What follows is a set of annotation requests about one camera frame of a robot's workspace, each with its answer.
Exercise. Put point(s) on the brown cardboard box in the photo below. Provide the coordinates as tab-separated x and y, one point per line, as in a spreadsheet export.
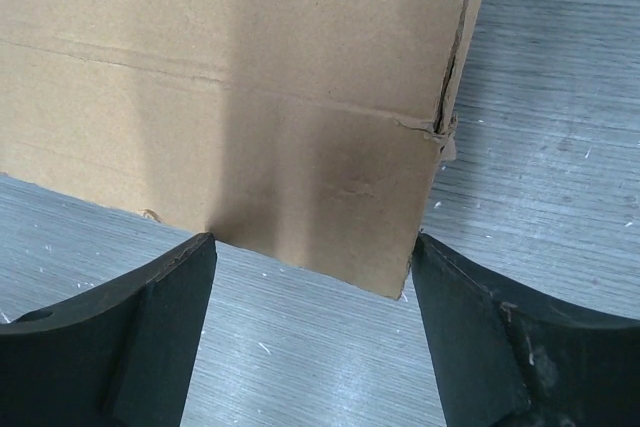
309	131

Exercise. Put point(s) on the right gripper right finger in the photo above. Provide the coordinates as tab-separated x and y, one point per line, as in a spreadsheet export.
505	354

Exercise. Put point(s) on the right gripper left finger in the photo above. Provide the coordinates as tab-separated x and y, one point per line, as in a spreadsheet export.
119	354

